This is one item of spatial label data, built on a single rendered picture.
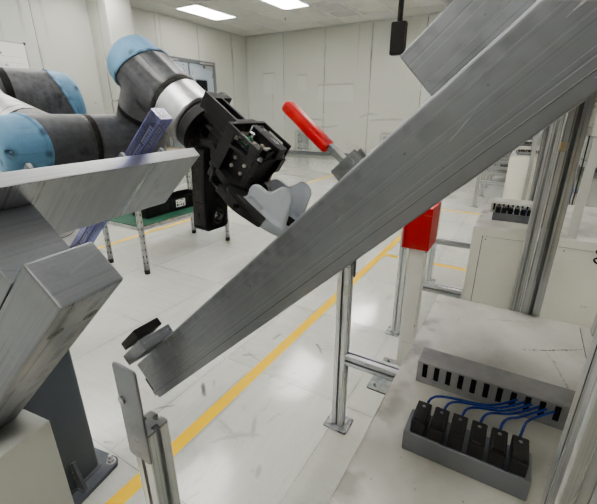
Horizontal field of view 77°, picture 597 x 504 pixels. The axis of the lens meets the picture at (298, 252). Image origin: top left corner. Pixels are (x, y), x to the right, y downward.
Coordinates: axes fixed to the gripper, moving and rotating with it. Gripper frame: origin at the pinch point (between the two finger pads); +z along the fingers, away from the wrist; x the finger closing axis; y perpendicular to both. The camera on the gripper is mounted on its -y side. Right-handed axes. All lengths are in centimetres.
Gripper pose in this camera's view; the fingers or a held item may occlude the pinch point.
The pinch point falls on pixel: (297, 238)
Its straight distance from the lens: 47.0
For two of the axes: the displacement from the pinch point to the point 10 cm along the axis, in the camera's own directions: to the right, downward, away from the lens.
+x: 5.1, -3.0, 8.1
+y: 5.0, -6.6, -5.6
